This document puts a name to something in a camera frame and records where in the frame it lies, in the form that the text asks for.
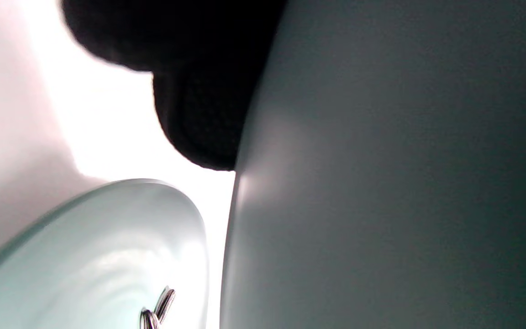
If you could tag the teal round plate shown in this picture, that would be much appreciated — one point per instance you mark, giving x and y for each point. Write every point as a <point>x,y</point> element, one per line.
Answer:
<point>381,183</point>
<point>85,265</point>

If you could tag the person's left hand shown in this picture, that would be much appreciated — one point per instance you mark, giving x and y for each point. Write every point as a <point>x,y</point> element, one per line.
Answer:
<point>199,68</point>

